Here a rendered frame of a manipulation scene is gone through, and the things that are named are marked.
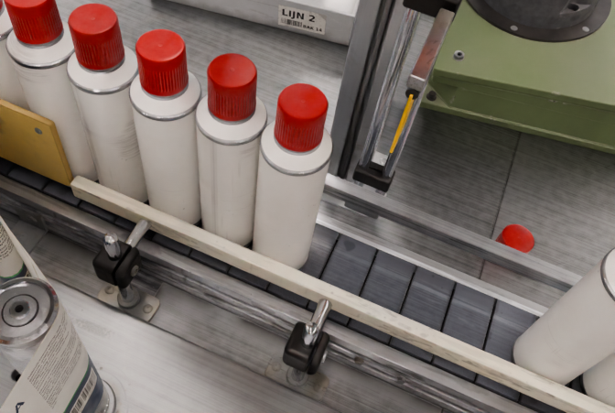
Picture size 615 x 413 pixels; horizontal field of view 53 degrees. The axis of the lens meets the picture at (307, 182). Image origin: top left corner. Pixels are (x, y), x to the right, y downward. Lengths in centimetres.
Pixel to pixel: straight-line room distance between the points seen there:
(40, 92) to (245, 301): 24
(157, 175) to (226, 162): 8
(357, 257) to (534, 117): 31
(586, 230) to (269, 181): 41
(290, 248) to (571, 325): 22
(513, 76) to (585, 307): 35
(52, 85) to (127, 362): 22
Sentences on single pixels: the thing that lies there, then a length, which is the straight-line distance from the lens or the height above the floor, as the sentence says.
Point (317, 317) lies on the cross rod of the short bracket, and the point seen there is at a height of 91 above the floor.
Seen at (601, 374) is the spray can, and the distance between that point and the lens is 57.
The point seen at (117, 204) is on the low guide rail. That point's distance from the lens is 56.
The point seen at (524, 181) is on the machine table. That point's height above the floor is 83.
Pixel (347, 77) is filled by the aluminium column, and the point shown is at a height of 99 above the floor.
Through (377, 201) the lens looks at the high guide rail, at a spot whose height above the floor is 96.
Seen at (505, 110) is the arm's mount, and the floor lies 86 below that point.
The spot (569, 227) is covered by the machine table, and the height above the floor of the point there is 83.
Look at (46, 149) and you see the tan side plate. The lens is 57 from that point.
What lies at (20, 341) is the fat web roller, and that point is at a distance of 35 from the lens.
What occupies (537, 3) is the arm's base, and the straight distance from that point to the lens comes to 80.
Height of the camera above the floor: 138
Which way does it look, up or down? 55 degrees down
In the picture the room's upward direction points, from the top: 11 degrees clockwise
